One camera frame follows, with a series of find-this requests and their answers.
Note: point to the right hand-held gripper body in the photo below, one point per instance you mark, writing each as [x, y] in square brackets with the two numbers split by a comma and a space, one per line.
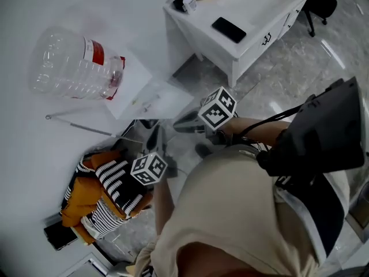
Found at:
[216, 108]

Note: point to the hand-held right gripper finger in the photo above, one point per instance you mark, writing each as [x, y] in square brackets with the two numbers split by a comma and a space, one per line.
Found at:
[193, 128]
[191, 115]

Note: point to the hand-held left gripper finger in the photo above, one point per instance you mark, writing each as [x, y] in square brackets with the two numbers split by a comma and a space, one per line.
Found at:
[150, 144]
[162, 146]

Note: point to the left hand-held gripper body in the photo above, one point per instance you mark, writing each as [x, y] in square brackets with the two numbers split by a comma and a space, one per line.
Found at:
[147, 169]

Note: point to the person's left forearm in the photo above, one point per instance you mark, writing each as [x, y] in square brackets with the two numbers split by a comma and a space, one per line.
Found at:
[164, 209]

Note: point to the person's right forearm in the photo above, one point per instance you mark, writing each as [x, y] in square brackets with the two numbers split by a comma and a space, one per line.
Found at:
[259, 131]

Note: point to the black shoulder pack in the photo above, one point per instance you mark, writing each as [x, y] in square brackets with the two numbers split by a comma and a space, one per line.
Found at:
[317, 131]

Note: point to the white desk with drawers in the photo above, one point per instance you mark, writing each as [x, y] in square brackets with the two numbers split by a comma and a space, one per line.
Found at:
[230, 10]

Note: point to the clear plastic water bottle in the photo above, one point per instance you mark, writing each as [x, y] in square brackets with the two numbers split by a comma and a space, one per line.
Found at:
[72, 68]

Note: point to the person's right leg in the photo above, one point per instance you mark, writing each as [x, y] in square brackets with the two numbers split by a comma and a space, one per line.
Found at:
[203, 151]

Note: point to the black white scalloped throw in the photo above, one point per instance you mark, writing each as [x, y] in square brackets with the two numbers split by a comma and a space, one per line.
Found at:
[121, 183]

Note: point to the thin striped white blanket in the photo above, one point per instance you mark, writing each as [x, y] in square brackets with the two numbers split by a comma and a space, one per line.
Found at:
[106, 221]

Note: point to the orange sofa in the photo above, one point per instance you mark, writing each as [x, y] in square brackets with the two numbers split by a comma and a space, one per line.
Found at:
[83, 195]

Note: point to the black phone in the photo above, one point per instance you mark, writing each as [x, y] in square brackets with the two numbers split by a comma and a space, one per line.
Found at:
[229, 30]

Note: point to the person's beige shirt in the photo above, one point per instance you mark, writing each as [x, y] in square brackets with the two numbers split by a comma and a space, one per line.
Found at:
[230, 212]

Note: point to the white bottle blue cap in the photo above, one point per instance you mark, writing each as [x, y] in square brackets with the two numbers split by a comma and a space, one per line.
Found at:
[189, 1]

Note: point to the black pump bottle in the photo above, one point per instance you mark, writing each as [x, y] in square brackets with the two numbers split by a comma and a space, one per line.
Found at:
[179, 0]

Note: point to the black office chair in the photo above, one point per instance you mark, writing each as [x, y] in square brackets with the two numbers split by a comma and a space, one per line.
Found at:
[320, 4]

